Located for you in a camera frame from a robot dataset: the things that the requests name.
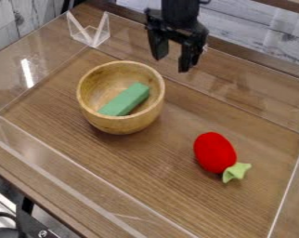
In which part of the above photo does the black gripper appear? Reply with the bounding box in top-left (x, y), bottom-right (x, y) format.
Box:
top-left (145, 0), bottom-right (210, 73)

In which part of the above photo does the green rectangular block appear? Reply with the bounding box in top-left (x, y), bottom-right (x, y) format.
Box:
top-left (97, 83), bottom-right (149, 116)

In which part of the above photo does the light wooden bowl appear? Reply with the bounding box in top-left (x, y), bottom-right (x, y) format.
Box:
top-left (76, 60), bottom-right (167, 135)

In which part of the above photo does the red plush strawberry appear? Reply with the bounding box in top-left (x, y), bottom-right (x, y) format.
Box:
top-left (194, 132), bottom-right (252, 183)

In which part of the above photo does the clear acrylic corner bracket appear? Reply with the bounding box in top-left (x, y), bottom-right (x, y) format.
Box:
top-left (65, 12), bottom-right (111, 48)

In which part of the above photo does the clear acrylic tray wall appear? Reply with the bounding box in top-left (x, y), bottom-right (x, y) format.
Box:
top-left (0, 115), bottom-right (199, 238)

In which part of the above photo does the black table leg bracket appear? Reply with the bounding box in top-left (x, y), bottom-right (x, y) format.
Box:
top-left (16, 197), bottom-right (67, 238)

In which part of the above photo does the black cable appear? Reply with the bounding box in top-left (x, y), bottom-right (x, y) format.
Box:
top-left (0, 211), bottom-right (23, 238)

